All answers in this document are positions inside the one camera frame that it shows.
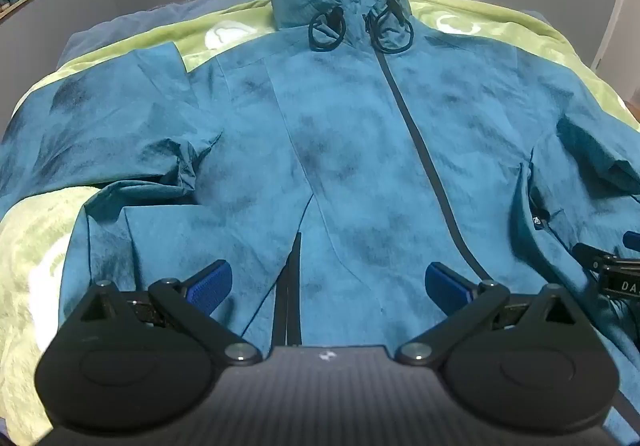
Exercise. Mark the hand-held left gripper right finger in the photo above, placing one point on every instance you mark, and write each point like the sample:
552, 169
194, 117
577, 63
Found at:
445, 282

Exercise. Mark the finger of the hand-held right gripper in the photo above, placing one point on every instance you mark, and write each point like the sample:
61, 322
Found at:
592, 257

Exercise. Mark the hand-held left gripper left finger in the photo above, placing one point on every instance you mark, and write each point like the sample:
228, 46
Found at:
212, 283

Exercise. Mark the teal jacket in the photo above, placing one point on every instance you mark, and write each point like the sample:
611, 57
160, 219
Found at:
350, 125

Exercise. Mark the green fleece blanket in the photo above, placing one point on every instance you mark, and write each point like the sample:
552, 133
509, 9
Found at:
30, 246

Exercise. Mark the wooden wall shelf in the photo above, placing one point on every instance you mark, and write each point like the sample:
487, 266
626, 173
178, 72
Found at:
20, 1

